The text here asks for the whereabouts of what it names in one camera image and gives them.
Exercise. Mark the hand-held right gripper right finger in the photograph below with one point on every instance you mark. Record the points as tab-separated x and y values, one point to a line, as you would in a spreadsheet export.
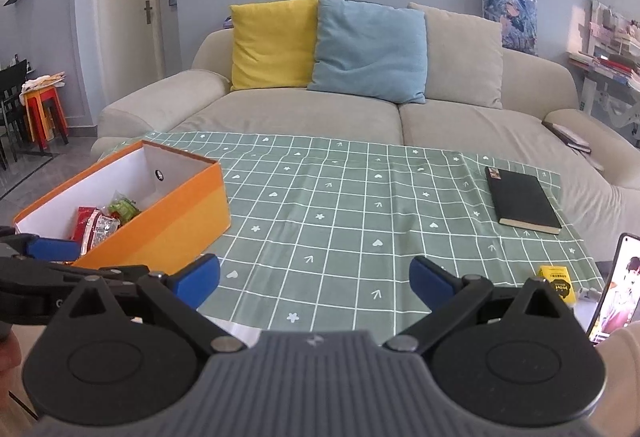
429	282

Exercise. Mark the red stool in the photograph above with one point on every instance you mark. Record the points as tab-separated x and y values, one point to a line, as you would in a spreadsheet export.
50	97

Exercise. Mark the black chair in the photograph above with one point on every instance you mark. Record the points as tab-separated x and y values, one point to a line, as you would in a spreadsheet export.
12	82

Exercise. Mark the purple toy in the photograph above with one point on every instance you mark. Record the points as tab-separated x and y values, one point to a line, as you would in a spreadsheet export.
227	22

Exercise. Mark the beige sofa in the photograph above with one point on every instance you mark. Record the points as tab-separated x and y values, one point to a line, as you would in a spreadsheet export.
300	112

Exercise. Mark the green bread packet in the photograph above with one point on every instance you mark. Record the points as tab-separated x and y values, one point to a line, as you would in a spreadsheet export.
125	209

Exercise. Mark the light blue pillow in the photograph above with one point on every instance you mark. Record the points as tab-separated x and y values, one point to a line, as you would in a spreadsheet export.
370	47

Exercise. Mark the pile of white cloth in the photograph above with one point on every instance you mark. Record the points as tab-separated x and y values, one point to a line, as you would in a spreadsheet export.
42	83

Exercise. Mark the black notebook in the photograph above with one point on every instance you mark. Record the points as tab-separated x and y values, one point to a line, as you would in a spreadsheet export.
522	199

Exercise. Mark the orange stool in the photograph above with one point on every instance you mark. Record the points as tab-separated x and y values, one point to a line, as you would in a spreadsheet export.
30	109

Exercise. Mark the orange cardboard box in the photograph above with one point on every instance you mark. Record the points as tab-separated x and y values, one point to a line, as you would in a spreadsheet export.
190	217

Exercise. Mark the red and silver snack packet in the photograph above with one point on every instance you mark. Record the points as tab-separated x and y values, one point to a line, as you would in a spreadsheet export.
85	227

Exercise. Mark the green checked tablecloth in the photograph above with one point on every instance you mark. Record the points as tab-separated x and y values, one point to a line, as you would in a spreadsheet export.
350	217

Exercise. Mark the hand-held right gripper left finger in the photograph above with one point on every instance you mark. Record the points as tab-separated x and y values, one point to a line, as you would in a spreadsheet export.
195	279

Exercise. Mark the pile of books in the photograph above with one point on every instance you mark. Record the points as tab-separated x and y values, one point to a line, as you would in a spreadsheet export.
607	67

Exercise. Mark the yellow pillow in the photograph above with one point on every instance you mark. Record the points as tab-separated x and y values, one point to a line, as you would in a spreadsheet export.
272	44

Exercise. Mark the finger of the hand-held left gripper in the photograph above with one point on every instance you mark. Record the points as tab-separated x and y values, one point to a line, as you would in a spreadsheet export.
52	249
120	273

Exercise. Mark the smartphone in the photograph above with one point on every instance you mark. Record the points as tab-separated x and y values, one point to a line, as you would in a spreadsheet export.
620	287

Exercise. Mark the printed figure pillow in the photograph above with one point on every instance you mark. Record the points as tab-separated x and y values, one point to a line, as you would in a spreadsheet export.
510	17

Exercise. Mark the person's beige clothing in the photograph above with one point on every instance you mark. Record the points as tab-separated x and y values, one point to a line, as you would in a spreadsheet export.
620	382

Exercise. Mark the small yellow box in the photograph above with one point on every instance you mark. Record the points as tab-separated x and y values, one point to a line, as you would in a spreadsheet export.
552	277

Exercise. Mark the beige pillow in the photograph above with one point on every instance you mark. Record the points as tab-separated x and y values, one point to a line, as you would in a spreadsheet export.
465	62

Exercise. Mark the dark book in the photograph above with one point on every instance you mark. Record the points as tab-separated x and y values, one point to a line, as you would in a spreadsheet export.
570	137

